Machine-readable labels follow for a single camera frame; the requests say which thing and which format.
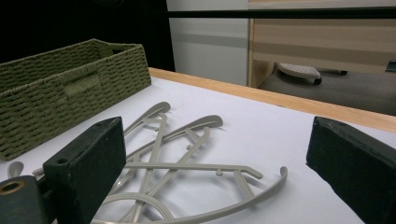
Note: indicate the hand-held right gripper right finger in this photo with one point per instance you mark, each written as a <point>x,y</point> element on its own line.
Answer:
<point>358,165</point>

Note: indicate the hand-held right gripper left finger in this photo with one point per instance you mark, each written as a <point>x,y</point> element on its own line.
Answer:
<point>87,161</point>

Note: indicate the green woven basket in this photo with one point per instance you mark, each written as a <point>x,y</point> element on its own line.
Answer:
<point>46,109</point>

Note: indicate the grey plastic clothes hanger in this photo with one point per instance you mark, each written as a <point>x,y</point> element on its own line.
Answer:
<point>243,203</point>
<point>199,124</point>
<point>155,140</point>

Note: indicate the light wooden desk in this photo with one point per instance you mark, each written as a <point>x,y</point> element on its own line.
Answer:
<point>323,43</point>

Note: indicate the black curtain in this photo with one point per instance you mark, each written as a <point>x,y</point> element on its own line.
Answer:
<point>77,21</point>

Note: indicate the white cabinet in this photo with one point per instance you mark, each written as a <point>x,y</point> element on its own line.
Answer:
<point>208,56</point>

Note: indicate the black horizontal frame bar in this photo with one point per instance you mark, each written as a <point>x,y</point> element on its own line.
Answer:
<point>280,13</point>

